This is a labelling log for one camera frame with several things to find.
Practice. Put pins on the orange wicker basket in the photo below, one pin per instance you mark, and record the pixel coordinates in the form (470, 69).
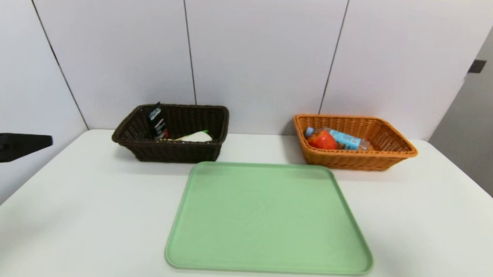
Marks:
(352, 158)

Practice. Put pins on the black wall fixture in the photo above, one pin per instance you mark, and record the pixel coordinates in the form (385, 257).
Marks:
(476, 66)

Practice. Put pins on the red apple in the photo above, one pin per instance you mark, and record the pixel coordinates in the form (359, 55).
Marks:
(322, 140)

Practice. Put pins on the white soap bar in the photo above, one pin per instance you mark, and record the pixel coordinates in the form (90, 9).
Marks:
(199, 137)

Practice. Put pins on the dark brown wicker basket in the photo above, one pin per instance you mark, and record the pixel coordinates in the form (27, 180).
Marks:
(176, 150)

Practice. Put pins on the black face wash tube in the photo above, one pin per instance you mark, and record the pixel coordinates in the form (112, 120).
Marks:
(157, 121)

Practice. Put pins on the clear water bottle blue cap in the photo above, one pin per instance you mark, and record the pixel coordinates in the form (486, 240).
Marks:
(345, 140)

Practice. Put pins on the light green plastic tray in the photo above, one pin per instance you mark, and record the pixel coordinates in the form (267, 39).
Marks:
(268, 217)

